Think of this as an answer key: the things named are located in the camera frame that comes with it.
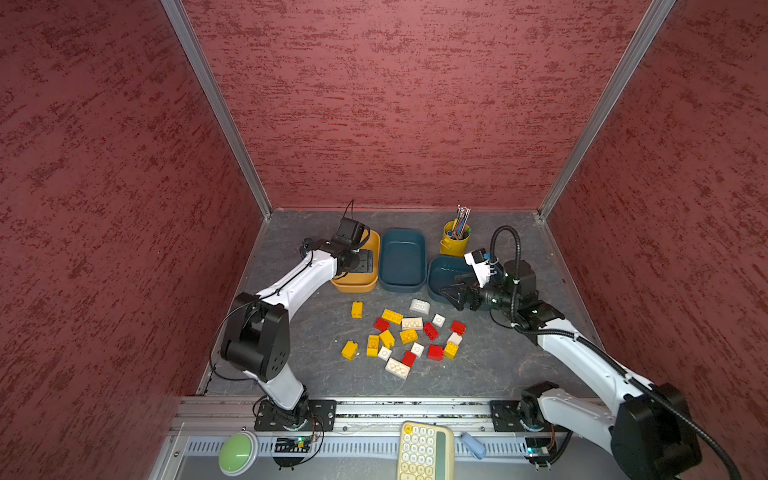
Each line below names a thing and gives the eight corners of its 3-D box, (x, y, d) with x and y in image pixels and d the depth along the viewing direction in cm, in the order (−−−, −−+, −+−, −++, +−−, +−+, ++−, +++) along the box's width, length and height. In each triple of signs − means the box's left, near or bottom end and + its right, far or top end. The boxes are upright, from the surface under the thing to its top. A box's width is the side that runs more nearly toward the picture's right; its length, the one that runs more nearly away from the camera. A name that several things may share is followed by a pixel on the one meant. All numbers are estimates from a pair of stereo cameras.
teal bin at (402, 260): (379, 293, 99) (378, 284, 95) (381, 238, 115) (380, 228, 110) (427, 293, 99) (429, 284, 95) (422, 238, 115) (424, 228, 110)
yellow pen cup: (440, 262, 108) (445, 241, 98) (437, 242, 114) (442, 220, 104) (465, 262, 108) (472, 241, 98) (461, 242, 114) (468, 220, 104)
